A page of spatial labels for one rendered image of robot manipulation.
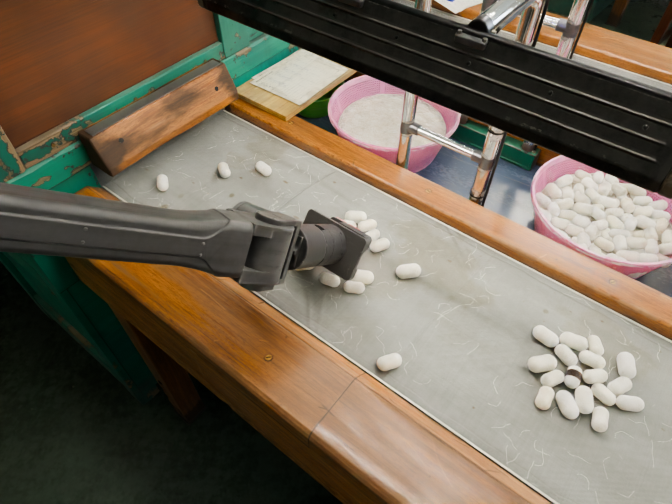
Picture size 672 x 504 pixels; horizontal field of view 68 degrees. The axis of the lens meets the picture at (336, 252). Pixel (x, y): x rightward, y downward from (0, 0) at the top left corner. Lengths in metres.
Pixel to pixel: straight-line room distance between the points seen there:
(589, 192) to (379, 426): 0.59
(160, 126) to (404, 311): 0.53
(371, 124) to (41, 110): 0.59
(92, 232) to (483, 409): 0.49
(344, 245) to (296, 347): 0.15
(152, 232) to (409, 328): 0.39
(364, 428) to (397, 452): 0.05
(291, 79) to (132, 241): 0.71
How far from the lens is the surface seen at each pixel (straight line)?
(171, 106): 0.96
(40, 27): 0.87
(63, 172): 0.94
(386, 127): 1.05
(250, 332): 0.69
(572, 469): 0.69
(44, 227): 0.45
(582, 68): 0.53
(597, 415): 0.71
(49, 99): 0.90
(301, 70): 1.14
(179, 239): 0.49
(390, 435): 0.62
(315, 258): 0.62
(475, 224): 0.83
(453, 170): 1.06
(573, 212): 0.94
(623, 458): 0.72
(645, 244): 0.94
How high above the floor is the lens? 1.35
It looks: 50 degrees down
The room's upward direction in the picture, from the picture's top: straight up
